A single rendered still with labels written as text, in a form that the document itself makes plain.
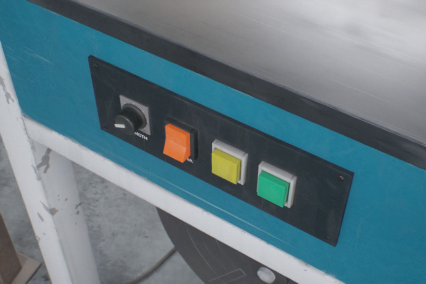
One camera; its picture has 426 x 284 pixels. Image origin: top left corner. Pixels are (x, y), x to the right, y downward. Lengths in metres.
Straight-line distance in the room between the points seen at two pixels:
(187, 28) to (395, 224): 0.21
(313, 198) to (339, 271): 0.09
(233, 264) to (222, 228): 0.39
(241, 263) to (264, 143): 0.51
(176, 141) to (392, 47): 0.19
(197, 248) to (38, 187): 0.31
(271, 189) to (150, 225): 0.80
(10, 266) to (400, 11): 0.89
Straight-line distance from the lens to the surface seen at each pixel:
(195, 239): 1.00
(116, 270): 1.22
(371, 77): 0.45
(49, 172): 0.80
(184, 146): 0.53
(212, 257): 1.01
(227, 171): 0.51
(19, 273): 1.25
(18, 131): 0.75
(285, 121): 0.46
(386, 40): 0.49
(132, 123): 0.54
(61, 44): 0.58
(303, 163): 0.47
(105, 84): 0.56
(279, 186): 0.49
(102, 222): 1.29
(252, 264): 0.89
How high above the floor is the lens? 1.02
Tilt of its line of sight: 46 degrees down
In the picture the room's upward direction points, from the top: straight up
